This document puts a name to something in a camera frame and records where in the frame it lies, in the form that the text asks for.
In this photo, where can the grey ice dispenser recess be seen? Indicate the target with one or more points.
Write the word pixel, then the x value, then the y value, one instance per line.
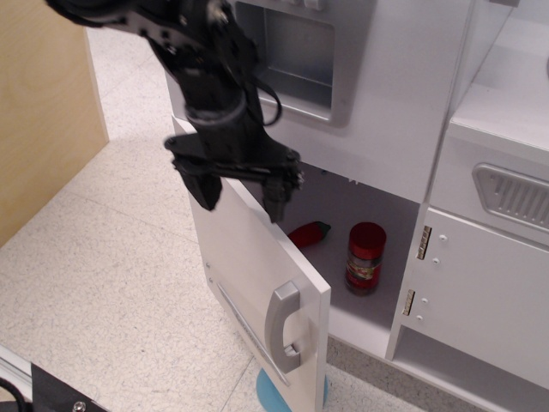
pixel 310 52

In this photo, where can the blue plate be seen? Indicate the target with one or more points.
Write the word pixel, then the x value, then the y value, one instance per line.
pixel 272 400

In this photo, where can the red toy chili pepper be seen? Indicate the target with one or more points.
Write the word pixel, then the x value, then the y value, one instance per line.
pixel 309 234

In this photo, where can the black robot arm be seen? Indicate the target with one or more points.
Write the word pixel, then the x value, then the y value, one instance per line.
pixel 204 50

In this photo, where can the white low fridge door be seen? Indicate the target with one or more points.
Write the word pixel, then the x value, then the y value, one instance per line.
pixel 246 257

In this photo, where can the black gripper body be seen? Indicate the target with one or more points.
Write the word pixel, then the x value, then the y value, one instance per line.
pixel 230 141

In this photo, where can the red spice jar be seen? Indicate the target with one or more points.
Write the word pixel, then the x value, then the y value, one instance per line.
pixel 366 244

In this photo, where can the black mounting plate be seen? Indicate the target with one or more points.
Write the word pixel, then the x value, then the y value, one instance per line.
pixel 51 394

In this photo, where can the white toy kitchen cabinet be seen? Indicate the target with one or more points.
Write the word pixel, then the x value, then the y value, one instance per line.
pixel 443 86

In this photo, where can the wooden board panel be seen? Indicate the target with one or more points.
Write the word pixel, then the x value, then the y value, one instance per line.
pixel 52 123

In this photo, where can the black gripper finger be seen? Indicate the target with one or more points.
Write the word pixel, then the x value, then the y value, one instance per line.
pixel 205 188
pixel 276 194

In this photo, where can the white right cabinet door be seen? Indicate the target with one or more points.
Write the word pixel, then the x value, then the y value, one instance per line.
pixel 484 294

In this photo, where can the aluminium rail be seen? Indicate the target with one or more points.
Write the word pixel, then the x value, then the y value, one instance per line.
pixel 17 371

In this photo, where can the grey fridge door handle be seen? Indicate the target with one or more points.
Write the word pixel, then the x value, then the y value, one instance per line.
pixel 284 302

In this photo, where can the grey oven vent panel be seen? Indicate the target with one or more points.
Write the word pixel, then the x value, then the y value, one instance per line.
pixel 513 196

